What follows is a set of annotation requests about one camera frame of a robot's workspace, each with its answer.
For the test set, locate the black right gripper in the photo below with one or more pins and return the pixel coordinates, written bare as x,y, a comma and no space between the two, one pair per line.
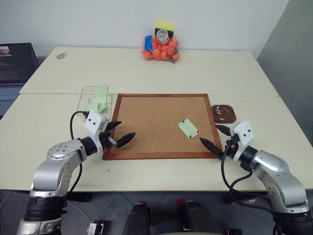
230,149

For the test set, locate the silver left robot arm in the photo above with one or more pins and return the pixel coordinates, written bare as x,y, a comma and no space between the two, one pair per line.
55,169

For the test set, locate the yellow plastic connector piece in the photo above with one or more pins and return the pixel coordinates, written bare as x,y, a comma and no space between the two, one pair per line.
217,112

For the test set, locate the clear plastic cup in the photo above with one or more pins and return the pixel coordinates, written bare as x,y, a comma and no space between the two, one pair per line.
162,36

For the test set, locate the plastic bag of orange items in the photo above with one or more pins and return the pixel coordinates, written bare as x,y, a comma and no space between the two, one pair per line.
160,52

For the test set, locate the blue block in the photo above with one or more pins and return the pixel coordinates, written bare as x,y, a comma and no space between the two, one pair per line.
148,43

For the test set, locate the light green paper note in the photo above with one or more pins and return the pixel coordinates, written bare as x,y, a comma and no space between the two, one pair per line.
189,127

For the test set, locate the dark rounded shape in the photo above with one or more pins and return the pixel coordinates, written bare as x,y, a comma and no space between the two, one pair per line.
137,220
198,218

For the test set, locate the clear plastic box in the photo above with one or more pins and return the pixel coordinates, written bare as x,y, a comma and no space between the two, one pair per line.
84,100

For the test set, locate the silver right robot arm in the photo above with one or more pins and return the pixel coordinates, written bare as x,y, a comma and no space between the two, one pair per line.
281,178

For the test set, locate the stack of green notes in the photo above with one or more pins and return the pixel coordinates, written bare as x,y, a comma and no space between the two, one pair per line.
100,98

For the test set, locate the yellow and black sponge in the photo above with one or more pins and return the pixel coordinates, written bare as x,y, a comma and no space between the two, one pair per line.
164,25

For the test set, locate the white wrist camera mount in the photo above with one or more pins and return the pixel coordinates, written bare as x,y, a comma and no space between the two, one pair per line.
94,122
244,134

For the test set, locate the dark laptop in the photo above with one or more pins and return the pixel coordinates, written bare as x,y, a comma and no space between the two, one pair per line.
15,66

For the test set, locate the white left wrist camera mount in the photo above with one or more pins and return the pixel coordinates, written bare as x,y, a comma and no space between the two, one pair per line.
94,122

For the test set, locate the brown dish of pushpins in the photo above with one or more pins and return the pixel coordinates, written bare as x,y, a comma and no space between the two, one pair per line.
228,116

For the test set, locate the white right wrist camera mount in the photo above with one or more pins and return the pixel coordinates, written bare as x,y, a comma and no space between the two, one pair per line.
244,134

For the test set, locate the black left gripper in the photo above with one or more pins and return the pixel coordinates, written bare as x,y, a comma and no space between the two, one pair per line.
105,140

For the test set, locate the wood framed cork board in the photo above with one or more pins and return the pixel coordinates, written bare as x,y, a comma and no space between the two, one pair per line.
151,122

